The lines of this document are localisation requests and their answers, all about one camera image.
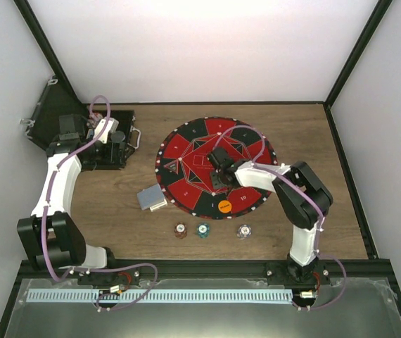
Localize orange big blind button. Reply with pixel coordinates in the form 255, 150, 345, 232
217, 200, 232, 213

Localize blue green chip stack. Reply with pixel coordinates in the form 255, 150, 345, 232
196, 223, 210, 239

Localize orange black chip stack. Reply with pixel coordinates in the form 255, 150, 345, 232
174, 223, 187, 239

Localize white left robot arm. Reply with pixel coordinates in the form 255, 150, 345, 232
17, 114, 119, 284

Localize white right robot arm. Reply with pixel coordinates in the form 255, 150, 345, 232
207, 146, 333, 284

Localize black poker chip case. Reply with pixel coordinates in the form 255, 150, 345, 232
21, 77, 136, 171

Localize chips inside case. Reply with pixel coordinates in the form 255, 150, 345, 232
89, 112, 103, 124

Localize round red black poker mat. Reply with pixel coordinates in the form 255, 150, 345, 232
155, 117, 278, 220

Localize purple white chip stack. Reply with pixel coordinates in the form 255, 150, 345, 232
236, 224, 252, 239

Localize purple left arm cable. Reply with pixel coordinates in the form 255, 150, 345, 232
43, 94, 158, 313

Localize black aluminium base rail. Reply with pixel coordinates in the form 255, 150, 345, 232
16, 259, 397, 288

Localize light blue slotted cable duct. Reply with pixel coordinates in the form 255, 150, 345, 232
25, 289, 293, 305

